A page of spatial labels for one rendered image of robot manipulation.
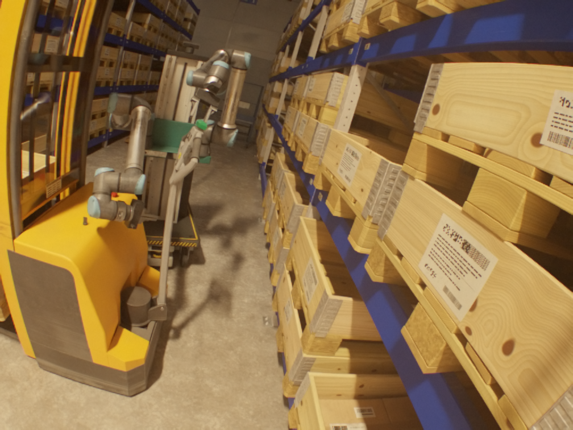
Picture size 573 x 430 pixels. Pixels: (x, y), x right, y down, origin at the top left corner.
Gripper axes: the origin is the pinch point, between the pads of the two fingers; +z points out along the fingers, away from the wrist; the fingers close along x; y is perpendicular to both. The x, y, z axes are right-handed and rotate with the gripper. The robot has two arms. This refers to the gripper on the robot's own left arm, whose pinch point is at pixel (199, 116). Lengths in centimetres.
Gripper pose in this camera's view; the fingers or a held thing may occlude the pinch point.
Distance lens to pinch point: 157.8
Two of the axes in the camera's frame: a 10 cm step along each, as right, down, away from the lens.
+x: -7.7, -3.2, -5.4
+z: -2.5, 9.5, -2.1
